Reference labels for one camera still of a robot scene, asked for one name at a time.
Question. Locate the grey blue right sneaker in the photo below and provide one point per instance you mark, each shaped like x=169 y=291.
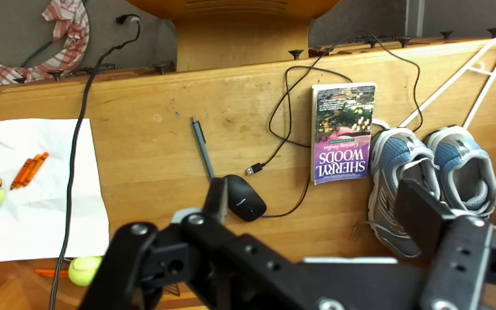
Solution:
x=464 y=170

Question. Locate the wooden chair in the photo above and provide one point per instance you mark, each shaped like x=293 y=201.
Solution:
x=230 y=33

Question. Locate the black computer mouse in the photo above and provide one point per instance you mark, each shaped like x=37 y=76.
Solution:
x=243 y=200

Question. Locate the yellow tennis ball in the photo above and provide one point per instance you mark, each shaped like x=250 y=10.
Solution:
x=83 y=269

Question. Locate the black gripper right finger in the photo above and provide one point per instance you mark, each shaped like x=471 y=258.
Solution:
x=422 y=215

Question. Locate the orange crayons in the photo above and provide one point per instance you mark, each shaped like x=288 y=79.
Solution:
x=28 y=170

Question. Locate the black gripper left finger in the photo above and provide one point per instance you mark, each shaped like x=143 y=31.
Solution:
x=216 y=201

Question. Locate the white wire hanger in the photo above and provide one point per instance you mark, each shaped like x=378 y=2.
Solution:
x=429 y=86

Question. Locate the grey blue left sneaker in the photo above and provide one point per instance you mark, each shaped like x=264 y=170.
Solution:
x=397 y=153

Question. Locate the wooden roll-top desk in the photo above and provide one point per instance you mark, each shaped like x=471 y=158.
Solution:
x=261 y=114

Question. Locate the grey blue sneaker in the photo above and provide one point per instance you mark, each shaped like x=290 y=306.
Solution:
x=464 y=170
x=397 y=153

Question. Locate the grey pen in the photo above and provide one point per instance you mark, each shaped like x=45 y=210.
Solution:
x=202 y=146

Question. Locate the white paper sheet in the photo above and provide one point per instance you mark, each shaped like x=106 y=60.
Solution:
x=33 y=217

